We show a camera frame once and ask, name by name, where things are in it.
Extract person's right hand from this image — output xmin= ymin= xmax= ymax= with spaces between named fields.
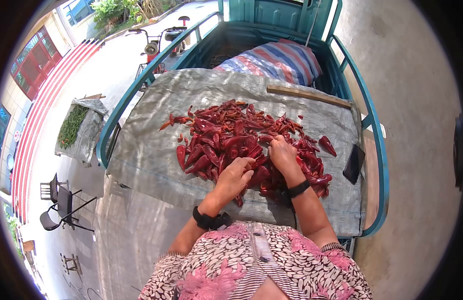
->
xmin=268 ymin=135 xmax=309 ymax=186

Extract person's left hand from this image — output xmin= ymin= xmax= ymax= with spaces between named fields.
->
xmin=207 ymin=157 xmax=257 ymax=215

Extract person's right fingers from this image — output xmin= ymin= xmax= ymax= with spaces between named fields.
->
xmin=268 ymin=135 xmax=290 ymax=160

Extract person's left fingers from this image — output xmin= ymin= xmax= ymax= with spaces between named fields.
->
xmin=233 ymin=157 xmax=257 ymax=186

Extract single dried red chili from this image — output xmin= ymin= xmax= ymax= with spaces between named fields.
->
xmin=249 ymin=165 xmax=272 ymax=188

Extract pile of red chili peppers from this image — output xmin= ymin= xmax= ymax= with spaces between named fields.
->
xmin=159 ymin=99 xmax=337 ymax=208

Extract black wrist band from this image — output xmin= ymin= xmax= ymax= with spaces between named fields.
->
xmin=287 ymin=179 xmax=311 ymax=199
xmin=192 ymin=206 xmax=233 ymax=232

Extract wooden stick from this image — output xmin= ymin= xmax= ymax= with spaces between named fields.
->
xmin=267 ymin=84 xmax=352 ymax=110

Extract black smartphone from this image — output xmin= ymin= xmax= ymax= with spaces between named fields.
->
xmin=342 ymin=144 xmax=366 ymax=185

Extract striped woven sack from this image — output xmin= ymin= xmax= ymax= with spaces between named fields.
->
xmin=213 ymin=38 xmax=323 ymax=87

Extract teal cargo tricycle bed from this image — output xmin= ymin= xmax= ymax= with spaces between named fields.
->
xmin=96 ymin=0 xmax=390 ymax=256

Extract person's body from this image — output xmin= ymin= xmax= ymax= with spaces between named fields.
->
xmin=138 ymin=220 xmax=373 ymax=300

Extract red electric scooter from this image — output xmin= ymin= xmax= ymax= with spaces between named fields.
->
xmin=126 ymin=15 xmax=191 ymax=93

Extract pile of green chili peppers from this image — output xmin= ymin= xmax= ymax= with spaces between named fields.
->
xmin=58 ymin=104 xmax=90 ymax=150

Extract black folding chair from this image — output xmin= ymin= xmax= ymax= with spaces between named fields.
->
xmin=39 ymin=185 xmax=98 ymax=233

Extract black slatted chair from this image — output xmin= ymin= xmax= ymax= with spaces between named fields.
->
xmin=40 ymin=173 xmax=70 ymax=203

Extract small wooden stool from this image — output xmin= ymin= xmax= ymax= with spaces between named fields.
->
xmin=60 ymin=253 xmax=83 ymax=275

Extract green bushes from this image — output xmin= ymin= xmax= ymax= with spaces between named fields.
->
xmin=90 ymin=0 xmax=179 ymax=31

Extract red striped steps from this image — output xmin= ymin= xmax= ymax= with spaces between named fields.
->
xmin=9 ymin=38 xmax=105 ymax=226

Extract red framed door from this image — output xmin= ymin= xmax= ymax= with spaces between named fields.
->
xmin=10 ymin=25 xmax=63 ymax=101

